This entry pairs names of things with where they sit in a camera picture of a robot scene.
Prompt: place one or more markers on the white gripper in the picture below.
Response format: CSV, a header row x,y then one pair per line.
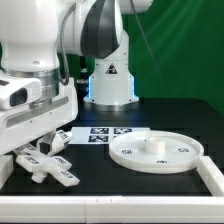
x,y
22,125

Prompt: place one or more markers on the white cross-shaped table base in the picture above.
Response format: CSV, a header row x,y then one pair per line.
x,y
39,165

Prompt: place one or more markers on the white round table top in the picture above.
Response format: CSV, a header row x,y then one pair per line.
x,y
157,152

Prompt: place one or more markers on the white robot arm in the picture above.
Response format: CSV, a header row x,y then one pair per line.
x,y
34,32

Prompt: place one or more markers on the white marker sheet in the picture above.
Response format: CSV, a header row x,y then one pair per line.
x,y
100,135

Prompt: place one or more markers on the white left fence block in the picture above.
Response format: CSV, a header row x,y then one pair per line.
x,y
6,168

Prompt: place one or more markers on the white front fence rail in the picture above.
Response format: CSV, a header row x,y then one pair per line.
x,y
115,209

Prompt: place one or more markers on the white fence rail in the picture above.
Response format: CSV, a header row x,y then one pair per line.
x,y
115,209
211,176

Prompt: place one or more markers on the white right fence rail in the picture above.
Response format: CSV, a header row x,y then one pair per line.
x,y
211,176

